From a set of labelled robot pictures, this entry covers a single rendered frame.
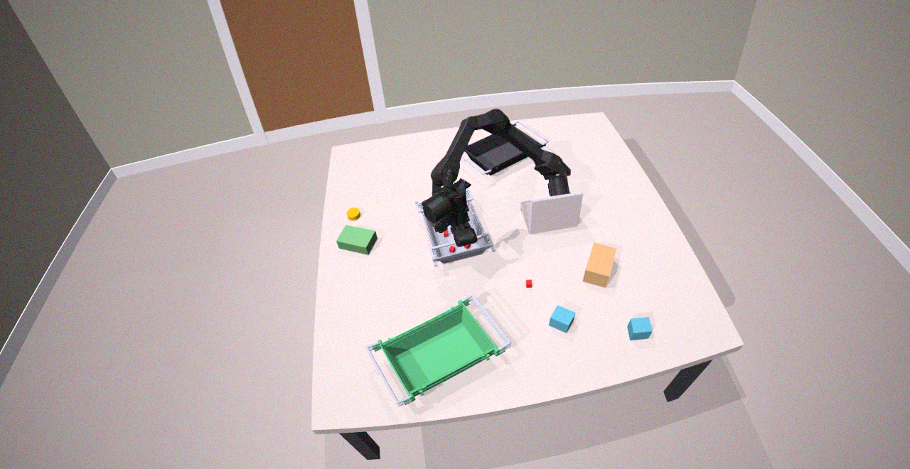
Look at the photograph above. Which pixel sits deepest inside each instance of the teal block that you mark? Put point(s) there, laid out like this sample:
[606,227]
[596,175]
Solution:
[561,318]
[639,328]

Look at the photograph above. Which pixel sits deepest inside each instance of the brown box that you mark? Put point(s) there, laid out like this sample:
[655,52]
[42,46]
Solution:
[599,265]

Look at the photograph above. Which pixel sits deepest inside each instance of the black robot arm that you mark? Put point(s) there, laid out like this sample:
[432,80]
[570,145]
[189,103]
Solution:
[453,195]

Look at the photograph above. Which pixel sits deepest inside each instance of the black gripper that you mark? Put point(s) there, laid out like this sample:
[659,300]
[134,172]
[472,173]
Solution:
[463,233]

